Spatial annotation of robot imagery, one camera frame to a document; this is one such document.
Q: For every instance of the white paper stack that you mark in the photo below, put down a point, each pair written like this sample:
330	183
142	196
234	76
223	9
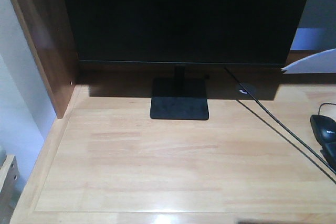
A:
322	62

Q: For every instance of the black monitor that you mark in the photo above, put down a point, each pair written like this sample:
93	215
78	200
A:
184	32

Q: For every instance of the black computer mouse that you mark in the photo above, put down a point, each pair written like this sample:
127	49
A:
324	131

